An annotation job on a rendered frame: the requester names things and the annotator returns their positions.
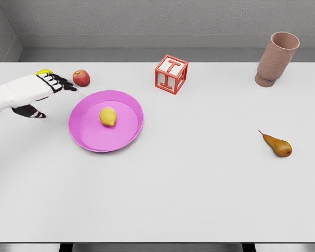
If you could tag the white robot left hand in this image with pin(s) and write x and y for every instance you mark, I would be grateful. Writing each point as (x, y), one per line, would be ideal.
(29, 88)

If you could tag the yellow lemon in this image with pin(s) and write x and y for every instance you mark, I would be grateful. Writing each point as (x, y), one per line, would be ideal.
(107, 116)

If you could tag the pink round plate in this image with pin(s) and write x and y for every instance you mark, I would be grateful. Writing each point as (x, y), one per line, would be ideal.
(126, 115)

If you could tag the yellow-green round fruit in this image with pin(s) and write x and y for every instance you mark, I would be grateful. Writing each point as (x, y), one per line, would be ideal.
(44, 71)

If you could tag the red apple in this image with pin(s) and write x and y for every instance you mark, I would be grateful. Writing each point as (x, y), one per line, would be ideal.
(81, 78)

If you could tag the red white letter block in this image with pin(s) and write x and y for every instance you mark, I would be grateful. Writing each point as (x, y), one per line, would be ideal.
(170, 74)

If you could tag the brown-pink textured cup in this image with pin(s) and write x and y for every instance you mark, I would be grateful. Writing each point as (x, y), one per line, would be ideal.
(275, 59)

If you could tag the brown pear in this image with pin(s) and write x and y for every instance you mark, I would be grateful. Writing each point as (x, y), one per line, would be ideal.
(279, 147)

